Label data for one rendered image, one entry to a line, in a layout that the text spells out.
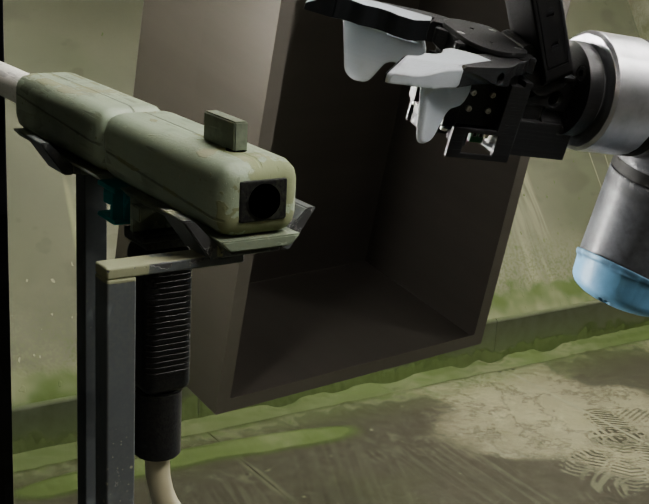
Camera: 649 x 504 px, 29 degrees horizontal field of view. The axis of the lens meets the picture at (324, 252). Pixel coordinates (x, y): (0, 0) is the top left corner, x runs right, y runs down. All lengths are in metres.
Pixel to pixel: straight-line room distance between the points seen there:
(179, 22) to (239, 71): 0.17
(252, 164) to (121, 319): 0.10
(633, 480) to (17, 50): 1.72
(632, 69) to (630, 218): 0.13
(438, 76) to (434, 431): 2.25
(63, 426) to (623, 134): 2.05
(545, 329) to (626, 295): 2.53
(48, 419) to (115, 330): 2.18
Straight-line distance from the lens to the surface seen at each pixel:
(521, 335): 3.50
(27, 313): 2.84
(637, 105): 0.94
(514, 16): 0.93
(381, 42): 0.93
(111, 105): 0.78
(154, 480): 0.81
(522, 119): 0.93
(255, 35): 1.79
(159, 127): 0.72
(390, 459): 2.86
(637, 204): 1.01
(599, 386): 3.40
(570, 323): 3.62
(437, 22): 0.93
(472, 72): 0.83
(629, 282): 1.03
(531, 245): 3.59
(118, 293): 0.64
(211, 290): 1.96
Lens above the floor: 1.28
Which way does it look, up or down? 16 degrees down
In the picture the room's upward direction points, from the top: 3 degrees clockwise
